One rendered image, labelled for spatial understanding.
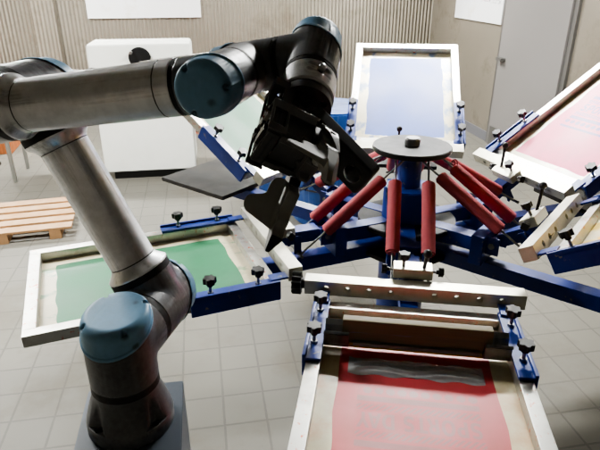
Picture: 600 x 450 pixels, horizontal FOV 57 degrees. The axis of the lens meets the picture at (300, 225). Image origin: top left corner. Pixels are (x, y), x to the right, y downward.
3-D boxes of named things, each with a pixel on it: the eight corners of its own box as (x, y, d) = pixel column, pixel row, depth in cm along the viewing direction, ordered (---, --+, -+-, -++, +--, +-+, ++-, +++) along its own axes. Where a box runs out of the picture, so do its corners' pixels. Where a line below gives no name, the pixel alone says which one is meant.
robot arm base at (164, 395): (80, 456, 92) (70, 411, 88) (95, 395, 105) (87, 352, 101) (172, 445, 94) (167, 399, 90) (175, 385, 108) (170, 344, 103)
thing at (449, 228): (522, 291, 191) (529, 261, 186) (298, 275, 201) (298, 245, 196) (485, 203, 265) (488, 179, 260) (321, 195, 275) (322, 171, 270)
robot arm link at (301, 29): (295, 61, 87) (349, 53, 84) (286, 106, 80) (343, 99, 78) (281, 16, 81) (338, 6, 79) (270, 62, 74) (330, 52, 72)
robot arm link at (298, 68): (320, 111, 80) (349, 70, 74) (316, 132, 77) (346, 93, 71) (273, 87, 78) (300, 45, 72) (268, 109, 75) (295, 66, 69)
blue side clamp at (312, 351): (320, 377, 149) (320, 356, 146) (301, 375, 150) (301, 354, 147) (329, 315, 176) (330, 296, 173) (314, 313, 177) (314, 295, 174)
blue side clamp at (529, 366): (535, 397, 142) (539, 376, 139) (514, 395, 142) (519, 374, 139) (511, 329, 169) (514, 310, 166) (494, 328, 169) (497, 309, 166)
